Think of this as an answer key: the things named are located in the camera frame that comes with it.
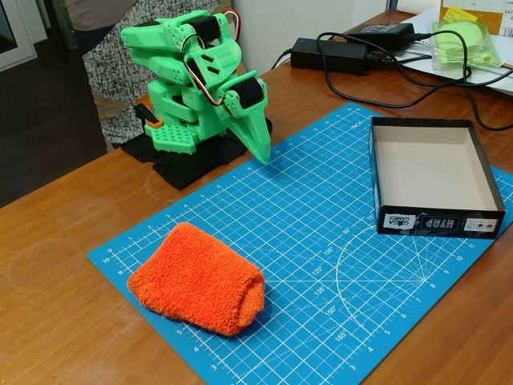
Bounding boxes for orange fluffy sock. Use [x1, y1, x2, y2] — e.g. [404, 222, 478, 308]
[127, 222, 266, 337]

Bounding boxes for black cloth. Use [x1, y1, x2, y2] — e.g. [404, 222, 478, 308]
[120, 119, 274, 192]

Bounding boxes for black power adapter brick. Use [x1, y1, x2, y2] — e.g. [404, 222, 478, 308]
[289, 37, 370, 78]

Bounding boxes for blue cutting mat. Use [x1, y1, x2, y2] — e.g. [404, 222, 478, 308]
[86, 102, 513, 385]

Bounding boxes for person in speckled garment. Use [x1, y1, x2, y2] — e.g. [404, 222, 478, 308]
[65, 0, 189, 150]

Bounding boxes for black slim power adapter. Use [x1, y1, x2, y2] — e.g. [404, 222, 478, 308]
[345, 22, 416, 51]

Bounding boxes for black cardboard box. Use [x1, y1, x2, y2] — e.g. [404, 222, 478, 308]
[368, 115, 507, 241]

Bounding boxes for plastic bag green parts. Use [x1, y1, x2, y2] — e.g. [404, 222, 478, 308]
[430, 19, 504, 73]

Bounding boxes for yellow label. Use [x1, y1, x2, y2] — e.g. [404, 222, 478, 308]
[445, 4, 479, 26]

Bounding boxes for white paper sheets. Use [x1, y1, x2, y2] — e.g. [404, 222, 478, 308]
[394, 10, 513, 98]

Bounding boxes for brown cardboard parcel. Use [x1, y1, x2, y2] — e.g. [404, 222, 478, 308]
[438, 0, 513, 36]

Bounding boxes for white red servo wire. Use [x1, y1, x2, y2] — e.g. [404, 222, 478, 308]
[179, 10, 243, 108]

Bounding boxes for black clamp orange handle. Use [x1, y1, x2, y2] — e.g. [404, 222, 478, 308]
[133, 103, 164, 130]

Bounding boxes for black cable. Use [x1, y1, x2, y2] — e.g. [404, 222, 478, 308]
[366, 54, 513, 87]
[316, 30, 472, 110]
[464, 74, 513, 132]

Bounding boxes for white door frame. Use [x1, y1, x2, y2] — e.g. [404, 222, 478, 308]
[0, 0, 38, 74]

